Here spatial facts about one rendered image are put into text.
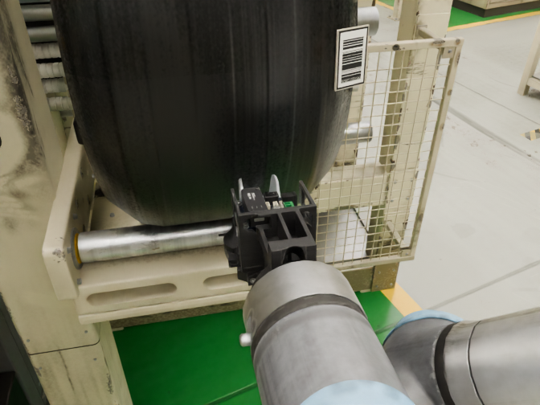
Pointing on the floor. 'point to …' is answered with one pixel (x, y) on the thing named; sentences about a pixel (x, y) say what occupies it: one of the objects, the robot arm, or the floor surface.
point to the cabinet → (494, 6)
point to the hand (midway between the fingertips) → (254, 205)
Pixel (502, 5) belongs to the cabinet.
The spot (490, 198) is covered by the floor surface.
